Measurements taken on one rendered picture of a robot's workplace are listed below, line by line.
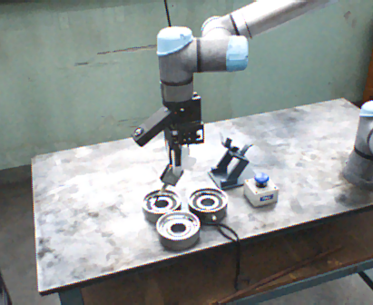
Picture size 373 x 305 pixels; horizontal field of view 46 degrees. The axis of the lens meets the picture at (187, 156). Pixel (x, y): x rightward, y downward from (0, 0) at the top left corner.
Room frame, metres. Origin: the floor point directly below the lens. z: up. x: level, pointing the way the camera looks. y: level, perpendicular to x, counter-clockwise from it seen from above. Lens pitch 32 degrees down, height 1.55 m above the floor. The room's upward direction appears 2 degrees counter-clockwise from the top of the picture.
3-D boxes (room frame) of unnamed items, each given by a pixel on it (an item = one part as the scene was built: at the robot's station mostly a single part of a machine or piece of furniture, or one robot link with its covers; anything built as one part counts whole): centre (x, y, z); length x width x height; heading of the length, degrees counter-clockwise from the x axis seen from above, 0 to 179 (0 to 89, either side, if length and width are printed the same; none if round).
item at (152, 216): (0.92, 0.07, 0.82); 0.10 x 0.10 x 0.04
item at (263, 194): (0.97, -0.20, 0.82); 0.08 x 0.07 x 0.05; 107
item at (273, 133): (1.13, -0.15, 0.79); 1.20 x 0.60 x 0.02; 107
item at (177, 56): (0.93, 0.01, 1.23); 0.09 x 0.08 x 0.11; 90
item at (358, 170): (1.06, -0.53, 0.85); 0.15 x 0.15 x 0.10
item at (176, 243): (0.82, 0.03, 0.82); 0.10 x 0.10 x 0.04
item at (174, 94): (0.93, 0.02, 1.15); 0.08 x 0.08 x 0.05
